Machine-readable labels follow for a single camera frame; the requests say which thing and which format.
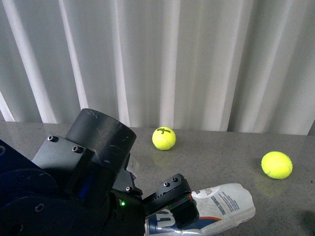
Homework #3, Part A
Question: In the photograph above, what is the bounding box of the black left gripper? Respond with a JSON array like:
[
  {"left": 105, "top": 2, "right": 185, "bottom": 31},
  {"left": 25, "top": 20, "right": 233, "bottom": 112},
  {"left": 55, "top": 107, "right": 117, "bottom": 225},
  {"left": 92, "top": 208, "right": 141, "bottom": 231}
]
[{"left": 112, "top": 154, "right": 199, "bottom": 229}]

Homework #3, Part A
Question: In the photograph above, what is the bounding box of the clear Wilson tennis ball can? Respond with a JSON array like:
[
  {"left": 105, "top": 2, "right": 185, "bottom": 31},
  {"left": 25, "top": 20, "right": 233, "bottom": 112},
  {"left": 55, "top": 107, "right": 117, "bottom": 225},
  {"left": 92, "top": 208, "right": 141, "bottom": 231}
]
[{"left": 145, "top": 183, "right": 255, "bottom": 236}]

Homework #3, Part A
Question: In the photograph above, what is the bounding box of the Wilson 3 tennis ball centre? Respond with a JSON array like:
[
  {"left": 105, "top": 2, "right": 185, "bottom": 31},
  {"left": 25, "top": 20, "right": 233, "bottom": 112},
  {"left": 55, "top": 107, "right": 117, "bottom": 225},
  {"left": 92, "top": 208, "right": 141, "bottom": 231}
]
[{"left": 152, "top": 126, "right": 176, "bottom": 150}]

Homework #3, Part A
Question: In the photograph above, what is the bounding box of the yellow tennis ball right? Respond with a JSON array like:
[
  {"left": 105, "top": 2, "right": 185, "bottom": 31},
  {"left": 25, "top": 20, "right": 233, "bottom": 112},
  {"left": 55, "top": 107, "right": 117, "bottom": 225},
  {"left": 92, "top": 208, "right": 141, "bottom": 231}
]
[{"left": 261, "top": 151, "right": 293, "bottom": 179}]

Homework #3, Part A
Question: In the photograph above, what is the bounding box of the white pleated curtain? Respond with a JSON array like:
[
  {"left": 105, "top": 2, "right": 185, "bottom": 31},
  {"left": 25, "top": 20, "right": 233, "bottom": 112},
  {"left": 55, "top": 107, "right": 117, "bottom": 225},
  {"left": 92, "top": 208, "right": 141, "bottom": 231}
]
[{"left": 0, "top": 0, "right": 315, "bottom": 135}]

